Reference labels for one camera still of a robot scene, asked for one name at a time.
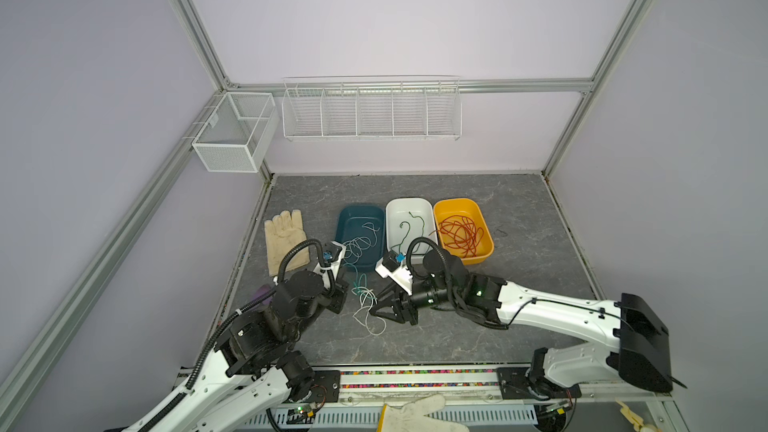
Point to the white wire wall shelf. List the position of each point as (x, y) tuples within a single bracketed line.
[(409, 107)]

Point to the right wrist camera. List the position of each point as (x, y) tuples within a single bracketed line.
[(392, 265)]

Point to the white wire mesh box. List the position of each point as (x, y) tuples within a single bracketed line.
[(236, 135)]

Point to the yellow plastic bin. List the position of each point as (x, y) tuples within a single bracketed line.
[(463, 231)]

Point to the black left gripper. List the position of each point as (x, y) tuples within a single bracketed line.
[(339, 294)]

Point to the white work glove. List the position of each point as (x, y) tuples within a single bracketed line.
[(416, 416)]

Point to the white plastic bin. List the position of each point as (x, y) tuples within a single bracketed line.
[(407, 219)]

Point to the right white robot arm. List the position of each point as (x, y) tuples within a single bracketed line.
[(623, 339)]

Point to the purple pink spatula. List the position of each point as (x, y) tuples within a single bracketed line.
[(263, 295)]

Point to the cream fabric glove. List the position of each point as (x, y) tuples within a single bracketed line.
[(283, 232)]

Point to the teal plastic bin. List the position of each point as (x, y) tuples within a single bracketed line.
[(361, 228)]

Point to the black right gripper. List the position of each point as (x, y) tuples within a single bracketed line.
[(404, 309)]

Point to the colourful bead strip rail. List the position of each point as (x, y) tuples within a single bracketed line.
[(420, 377)]

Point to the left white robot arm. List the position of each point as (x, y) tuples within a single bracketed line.
[(250, 364)]

